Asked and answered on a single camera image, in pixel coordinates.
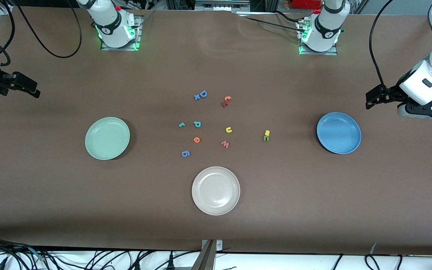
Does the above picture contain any red box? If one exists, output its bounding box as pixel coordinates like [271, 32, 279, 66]
[290, 0, 322, 10]

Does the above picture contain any aluminium frame beam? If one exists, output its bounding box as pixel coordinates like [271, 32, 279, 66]
[191, 239, 224, 270]

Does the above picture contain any blue round plate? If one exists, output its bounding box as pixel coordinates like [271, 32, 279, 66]
[316, 112, 362, 155]

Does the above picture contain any grey metal rack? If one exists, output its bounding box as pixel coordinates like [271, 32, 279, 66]
[195, 0, 251, 12]

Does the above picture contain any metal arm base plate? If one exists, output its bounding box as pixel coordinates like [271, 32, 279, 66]
[298, 19, 339, 56]
[100, 15, 142, 51]

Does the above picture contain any teal tipped cable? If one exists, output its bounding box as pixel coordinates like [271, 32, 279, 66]
[27, 246, 48, 262]

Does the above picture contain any beige round plate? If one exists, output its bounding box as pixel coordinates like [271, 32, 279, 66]
[192, 166, 241, 216]

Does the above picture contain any thin black table cable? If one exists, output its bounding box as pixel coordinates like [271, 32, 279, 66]
[272, 10, 306, 22]
[238, 14, 301, 32]

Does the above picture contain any pale green round plate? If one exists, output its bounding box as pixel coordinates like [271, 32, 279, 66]
[85, 117, 131, 161]

